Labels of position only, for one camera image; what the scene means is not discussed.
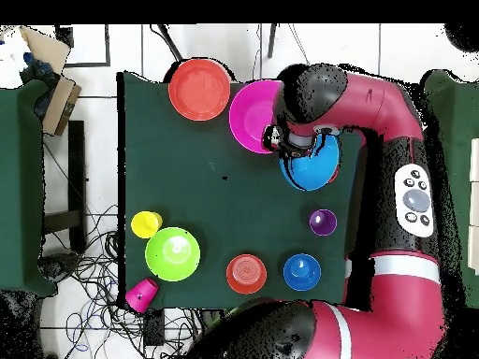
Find light blue bowl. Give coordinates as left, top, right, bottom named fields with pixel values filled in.
left=279, top=132, right=341, bottom=193

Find large pink bowl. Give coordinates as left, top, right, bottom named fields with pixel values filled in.
left=228, top=79, right=284, bottom=155

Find green bowl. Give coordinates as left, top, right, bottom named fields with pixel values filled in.
left=144, top=226, right=202, bottom=282

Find small dark blue bowl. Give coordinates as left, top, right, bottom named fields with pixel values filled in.
left=283, top=253, right=322, bottom=292

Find large shallow orange bowl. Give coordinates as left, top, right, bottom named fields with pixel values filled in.
left=167, top=58, right=232, bottom=122

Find dark green table cloth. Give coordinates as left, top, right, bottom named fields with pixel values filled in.
left=116, top=70, right=370, bottom=311

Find small orange bowl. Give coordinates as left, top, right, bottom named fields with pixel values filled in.
left=225, top=253, right=269, bottom=295

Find purple cup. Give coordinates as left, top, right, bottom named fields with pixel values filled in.
left=309, top=208, right=338, bottom=237

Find yellow cup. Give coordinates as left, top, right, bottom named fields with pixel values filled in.
left=130, top=210, right=165, bottom=239

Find pink cup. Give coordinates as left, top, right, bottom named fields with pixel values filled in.
left=123, top=277, right=160, bottom=314

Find brown cardboard box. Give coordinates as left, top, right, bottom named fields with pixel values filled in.
left=41, top=74, right=82, bottom=136

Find green cloth covered table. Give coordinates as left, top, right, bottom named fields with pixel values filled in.
left=0, top=79, right=58, bottom=298
left=422, top=68, right=479, bottom=309

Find white boxes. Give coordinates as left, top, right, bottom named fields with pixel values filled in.
left=468, top=136, right=479, bottom=277

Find beige board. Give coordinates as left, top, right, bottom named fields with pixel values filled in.
left=18, top=24, right=72, bottom=76

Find tangle of black cables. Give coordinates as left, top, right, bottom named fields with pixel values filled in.
left=42, top=201, right=205, bottom=359

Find black stool frame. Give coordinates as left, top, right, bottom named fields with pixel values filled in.
left=42, top=120, right=88, bottom=256

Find black camera tripod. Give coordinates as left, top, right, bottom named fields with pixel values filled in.
left=149, top=23, right=279, bottom=63

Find black pedestal leg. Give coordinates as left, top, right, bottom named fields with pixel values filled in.
left=36, top=252, right=80, bottom=283

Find black floor frame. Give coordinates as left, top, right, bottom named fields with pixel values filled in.
left=54, top=23, right=112, bottom=69

